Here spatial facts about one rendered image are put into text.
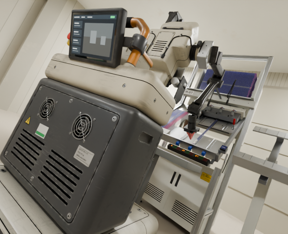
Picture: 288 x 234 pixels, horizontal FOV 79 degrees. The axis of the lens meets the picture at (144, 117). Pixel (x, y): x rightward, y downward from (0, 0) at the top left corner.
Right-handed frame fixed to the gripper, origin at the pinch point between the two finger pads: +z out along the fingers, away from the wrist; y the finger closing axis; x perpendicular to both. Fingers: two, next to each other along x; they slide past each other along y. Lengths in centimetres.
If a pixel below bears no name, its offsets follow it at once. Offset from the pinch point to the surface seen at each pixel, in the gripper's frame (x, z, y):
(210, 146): -12.4, 9.2, -11.0
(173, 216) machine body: 15, 76, 3
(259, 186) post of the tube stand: -2, 18, -48
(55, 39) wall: -90, -72, 395
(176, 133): -13.1, 8.9, 20.2
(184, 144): -2.9, 9.9, 6.4
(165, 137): -2.8, 10.0, 25.6
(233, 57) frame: -118, -43, 12
